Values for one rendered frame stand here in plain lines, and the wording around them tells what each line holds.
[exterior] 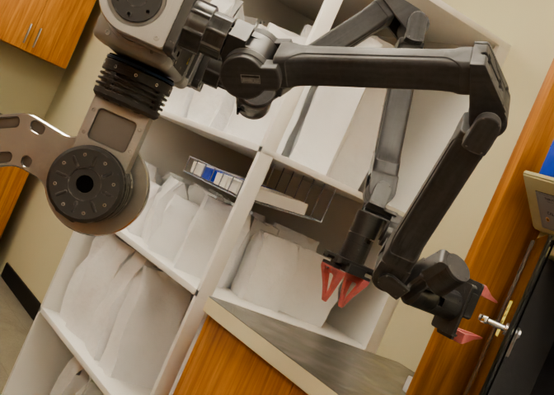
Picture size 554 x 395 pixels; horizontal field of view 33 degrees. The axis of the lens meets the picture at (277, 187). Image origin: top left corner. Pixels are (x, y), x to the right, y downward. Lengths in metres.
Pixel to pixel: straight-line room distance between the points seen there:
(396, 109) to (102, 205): 0.67
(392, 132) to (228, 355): 0.72
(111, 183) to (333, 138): 1.25
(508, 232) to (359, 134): 1.04
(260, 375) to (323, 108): 0.96
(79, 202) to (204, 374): 0.82
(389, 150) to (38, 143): 0.72
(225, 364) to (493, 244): 0.73
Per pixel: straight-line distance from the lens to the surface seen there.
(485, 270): 2.06
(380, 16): 2.06
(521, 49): 3.02
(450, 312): 1.75
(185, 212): 3.01
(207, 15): 1.47
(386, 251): 1.64
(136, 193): 1.81
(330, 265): 1.92
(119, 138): 1.75
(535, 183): 1.98
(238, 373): 2.27
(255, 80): 1.47
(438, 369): 2.07
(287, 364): 2.07
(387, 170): 1.95
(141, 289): 3.01
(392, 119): 1.99
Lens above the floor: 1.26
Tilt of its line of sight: level
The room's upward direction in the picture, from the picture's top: 24 degrees clockwise
